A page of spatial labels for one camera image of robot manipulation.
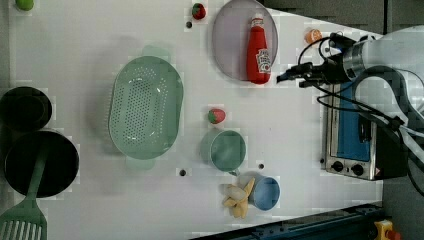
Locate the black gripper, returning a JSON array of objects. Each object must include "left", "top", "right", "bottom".
[{"left": 276, "top": 33, "right": 356, "bottom": 88}]

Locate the red plush ketchup bottle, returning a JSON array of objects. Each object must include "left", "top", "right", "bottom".
[{"left": 246, "top": 14, "right": 271, "bottom": 85}]

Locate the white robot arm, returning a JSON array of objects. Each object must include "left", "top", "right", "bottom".
[{"left": 276, "top": 25, "right": 423, "bottom": 161}]

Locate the grey round plate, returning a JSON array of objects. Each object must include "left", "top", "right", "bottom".
[{"left": 212, "top": 0, "right": 278, "bottom": 81}]

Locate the red plush strawberry near plate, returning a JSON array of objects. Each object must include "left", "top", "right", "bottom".
[{"left": 192, "top": 3, "right": 206, "bottom": 20}]

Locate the plush orange slice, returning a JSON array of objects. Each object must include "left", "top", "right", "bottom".
[{"left": 304, "top": 29, "right": 322, "bottom": 44}]

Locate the silver toaster oven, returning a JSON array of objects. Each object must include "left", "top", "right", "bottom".
[{"left": 324, "top": 96, "right": 407, "bottom": 181}]

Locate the red plush strawberry centre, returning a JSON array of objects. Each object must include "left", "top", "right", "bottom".
[{"left": 208, "top": 108, "right": 226, "bottom": 124}]

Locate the green mug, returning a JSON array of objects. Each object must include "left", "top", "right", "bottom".
[{"left": 200, "top": 129, "right": 247, "bottom": 176}]

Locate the blue mug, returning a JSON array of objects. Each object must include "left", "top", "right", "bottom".
[{"left": 239, "top": 172, "right": 280, "bottom": 211}]

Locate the plush peeled banana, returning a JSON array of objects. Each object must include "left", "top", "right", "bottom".
[{"left": 223, "top": 177, "right": 255, "bottom": 219}]

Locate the green plastic colander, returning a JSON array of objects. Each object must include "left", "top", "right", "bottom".
[{"left": 108, "top": 45, "right": 184, "bottom": 170}]

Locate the yellow red emergency button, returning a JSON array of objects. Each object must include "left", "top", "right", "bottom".
[{"left": 374, "top": 220, "right": 402, "bottom": 240}]

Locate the small black pot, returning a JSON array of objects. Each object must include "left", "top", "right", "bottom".
[{"left": 0, "top": 86, "right": 52, "bottom": 132}]

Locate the green lime toy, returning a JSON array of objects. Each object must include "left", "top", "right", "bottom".
[{"left": 15, "top": 0, "right": 34, "bottom": 11}]

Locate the large black pan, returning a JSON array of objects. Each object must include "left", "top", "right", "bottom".
[{"left": 4, "top": 131, "right": 79, "bottom": 198}]

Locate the green slotted spatula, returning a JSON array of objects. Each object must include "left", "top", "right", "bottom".
[{"left": 0, "top": 147, "right": 48, "bottom": 240}]

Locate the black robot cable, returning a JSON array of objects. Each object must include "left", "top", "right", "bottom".
[{"left": 297, "top": 31, "right": 424, "bottom": 198}]

